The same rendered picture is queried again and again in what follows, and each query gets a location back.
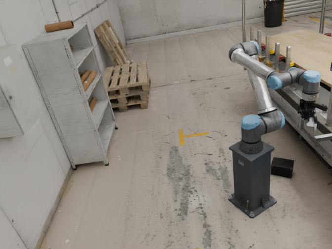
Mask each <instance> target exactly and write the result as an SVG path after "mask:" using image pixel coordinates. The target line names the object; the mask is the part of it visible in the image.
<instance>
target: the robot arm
mask: <svg viewBox="0 0 332 249"><path fill-rule="evenodd" d="M258 53H259V46H258V44H257V43H256V42H255V41H247V42H243V43H240V44H236V45H234V46H233V47H231V49H230V50H229V59H230V60H231V61H232V62H233V63H239V64H240V65H242V66H243V67H245V68H246V69H247V72H248V75H249V79H250V83H251V86H252V89H253V92H254V95H255V98H256V102H257V105H258V108H259V111H258V113H257V114H258V115H255V114H250V115H247V116H244V117H243V118H242V120H241V137H242V139H241V141H240V144H239V149H240V150H241V151H242V152H243V153H245V154H251V155H252V154H258V153H260V152H261V151H262V150H263V143H262V141H261V135H264V134H267V133H270V132H273V131H276V130H279V129H281V128H282V127H283V126H284V124H285V119H284V118H285V117H284V115H283V113H282V112H280V111H279V110H277V108H276V107H274V106H273V104H272V101H271V97H270V94H269V91H268V87H267V84H268V86H269V87H270V89H272V90H276V89H280V88H283V87H286V86H289V85H293V84H299V85H301V86H303V88H302V99H300V106H299V107H298V114H299V113H300V114H301V115H299V117H302V118H303V120H305V119H307V118H309V117H310V118H309V122H308V123H307V124H306V125H307V126H309V127H313V129H314V131H315V130H316V127H317V115H316V110H315V108H318V109H321V110H322V111H326V110H327V109H328V107H327V106H326V105H324V104H320V103H318V102H316V100H317V99H318V95H319V87H320V80H321V74H320V73H319V72H318V71H314V70H309V71H305V70H302V69H300V68H296V67H292V68H290V69H288V71H287V72H284V73H279V72H277V71H275V70H273V69H271V68H269V67H268V66H266V65H264V64H262V63H261V62H259V59H258ZM266 82H267V84H266ZM299 108H300V111H299ZM311 116H312V117H311Z"/></svg>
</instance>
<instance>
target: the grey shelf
mask: <svg viewBox="0 0 332 249"><path fill-rule="evenodd" d="M69 45H71V46H72V47H73V51H71V49H70V46H69ZM22 47H23V49H24V52H25V54H26V57H27V59H28V61H29V64H30V66H31V69H32V71H33V73H34V76H35V78H36V81H37V83H38V85H39V88H40V90H41V93H42V95H43V98H44V100H45V102H46V105H47V107H48V110H49V112H50V114H51V117H52V119H53V122H54V124H55V126H56V129H57V131H58V134H59V136H60V138H61V141H62V143H63V146H64V148H65V150H66V153H67V155H68V158H69V160H70V162H71V165H72V167H73V170H77V167H75V165H77V164H84V163H90V162H97V161H103V160H104V163H105V166H108V165H109V162H108V160H107V157H106V155H107V149H108V146H109V144H110V141H111V138H112V134H113V131H114V127H115V130H117V129H118V127H117V124H116V120H115V117H114V113H113V110H112V106H111V103H110V100H109V96H108V93H107V89H106V86H105V83H104V79H103V76H102V72H101V69H100V65H99V62H98V58H97V55H96V51H95V48H94V45H93V41H92V38H91V34H90V31H89V27H88V24H87V22H81V23H75V24H74V27H73V28H69V29H63V30H58V31H52V32H47V31H46V32H44V33H42V34H40V35H39V36H37V37H35V38H33V39H32V40H30V41H28V42H27V43H25V44H23V45H22ZM86 70H90V71H91V72H92V71H96V72H97V76H96V77H95V78H94V80H93V81H92V83H91V84H90V86H89V87H88V89H87V90H86V92H85V91H84V88H83V84H82V81H81V78H80V76H79V72H82V74H83V73H84V72H85V71H86ZM93 97H95V98H96V99H97V102H96V104H95V107H94V109H93V111H92V112H91V109H90V106H89V103H88V101H89V102H90V101H91V99H92V98H93Z"/></svg>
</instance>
